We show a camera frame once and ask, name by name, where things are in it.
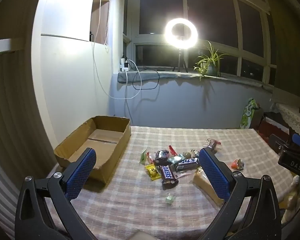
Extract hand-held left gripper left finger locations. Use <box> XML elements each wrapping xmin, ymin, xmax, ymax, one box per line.
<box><xmin>15</xmin><ymin>147</ymin><xmax>100</xmax><ymax>240</ymax></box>

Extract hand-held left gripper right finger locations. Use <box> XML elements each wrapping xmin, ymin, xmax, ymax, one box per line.
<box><xmin>199</xmin><ymin>147</ymin><xmax>283</xmax><ymax>240</ymax></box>

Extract packaged white bread slices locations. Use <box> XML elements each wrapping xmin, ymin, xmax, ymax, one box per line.
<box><xmin>192</xmin><ymin>169</ymin><xmax>225</xmax><ymax>207</ymax></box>

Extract dark blue chocolate bar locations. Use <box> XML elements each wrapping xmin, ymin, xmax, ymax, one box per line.
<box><xmin>176</xmin><ymin>157</ymin><xmax>199</xmax><ymax>172</ymax></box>

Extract teal snack packet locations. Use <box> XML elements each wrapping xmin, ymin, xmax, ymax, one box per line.
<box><xmin>167</xmin><ymin>155</ymin><xmax>188</xmax><ymax>167</ymax></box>

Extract cardboard box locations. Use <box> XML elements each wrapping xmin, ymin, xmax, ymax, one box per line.
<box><xmin>54</xmin><ymin>116</ymin><xmax>132</xmax><ymax>184</ymax></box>

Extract brown chocolate bar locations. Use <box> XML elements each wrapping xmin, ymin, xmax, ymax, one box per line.
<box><xmin>160</xmin><ymin>164</ymin><xmax>179</xmax><ymax>190</ymax></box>

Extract person's right hand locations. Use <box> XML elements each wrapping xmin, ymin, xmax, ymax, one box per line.
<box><xmin>280</xmin><ymin>175</ymin><xmax>300</xmax><ymax>227</ymax></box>

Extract lace cloth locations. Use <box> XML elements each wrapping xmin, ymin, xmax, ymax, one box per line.
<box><xmin>275</xmin><ymin>102</ymin><xmax>300</xmax><ymax>135</ymax></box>

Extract orange colourful candy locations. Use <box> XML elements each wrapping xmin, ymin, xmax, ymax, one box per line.
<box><xmin>230</xmin><ymin>159</ymin><xmax>245</xmax><ymax>170</ymax></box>

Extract clear red candy bag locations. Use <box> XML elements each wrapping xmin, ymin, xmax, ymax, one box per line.
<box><xmin>204</xmin><ymin>138</ymin><xmax>222</xmax><ymax>153</ymax></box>

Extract green cartoon bag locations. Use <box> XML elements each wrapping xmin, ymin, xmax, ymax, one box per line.
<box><xmin>240</xmin><ymin>97</ymin><xmax>259</xmax><ymax>130</ymax></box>

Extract yellow snack packet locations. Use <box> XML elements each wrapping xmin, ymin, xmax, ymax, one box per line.
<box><xmin>144</xmin><ymin>164</ymin><xmax>163</xmax><ymax>181</ymax></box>

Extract green candy wrapper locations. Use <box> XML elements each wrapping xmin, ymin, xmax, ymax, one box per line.
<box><xmin>139</xmin><ymin>149</ymin><xmax>153</xmax><ymax>165</ymax></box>

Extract plaid blanket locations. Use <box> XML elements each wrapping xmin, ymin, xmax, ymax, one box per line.
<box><xmin>46</xmin><ymin>125</ymin><xmax>298</xmax><ymax>240</ymax></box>

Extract grey windowsill cloth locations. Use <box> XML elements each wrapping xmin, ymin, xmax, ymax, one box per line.
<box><xmin>117</xmin><ymin>70</ymin><xmax>274</xmax><ymax>90</ymax></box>

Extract potted spider plant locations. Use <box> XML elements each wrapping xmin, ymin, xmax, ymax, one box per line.
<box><xmin>194</xmin><ymin>41</ymin><xmax>228</xmax><ymax>81</ymax></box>

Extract white power strip with chargers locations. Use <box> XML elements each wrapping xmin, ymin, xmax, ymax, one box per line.
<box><xmin>119</xmin><ymin>55</ymin><xmax>132</xmax><ymax>72</ymax></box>

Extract black tripod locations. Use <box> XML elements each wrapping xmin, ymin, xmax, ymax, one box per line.
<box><xmin>172</xmin><ymin>49</ymin><xmax>189</xmax><ymax>73</ymax></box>

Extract window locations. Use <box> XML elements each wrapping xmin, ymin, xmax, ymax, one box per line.
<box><xmin>124</xmin><ymin>0</ymin><xmax>278</xmax><ymax>85</ymax></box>

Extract wooden shelf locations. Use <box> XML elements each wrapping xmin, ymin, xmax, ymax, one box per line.
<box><xmin>90</xmin><ymin>0</ymin><xmax>110</xmax><ymax>45</ymax></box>

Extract black cable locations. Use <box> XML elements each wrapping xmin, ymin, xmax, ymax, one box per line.
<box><xmin>132</xmin><ymin>66</ymin><xmax>160</xmax><ymax>90</ymax></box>

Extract white cable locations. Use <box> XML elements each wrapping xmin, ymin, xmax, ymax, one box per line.
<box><xmin>92</xmin><ymin>0</ymin><xmax>142</xmax><ymax>100</ymax></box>

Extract ring light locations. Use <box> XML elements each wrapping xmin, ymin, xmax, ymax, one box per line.
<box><xmin>164</xmin><ymin>17</ymin><xmax>199</xmax><ymax>50</ymax></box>

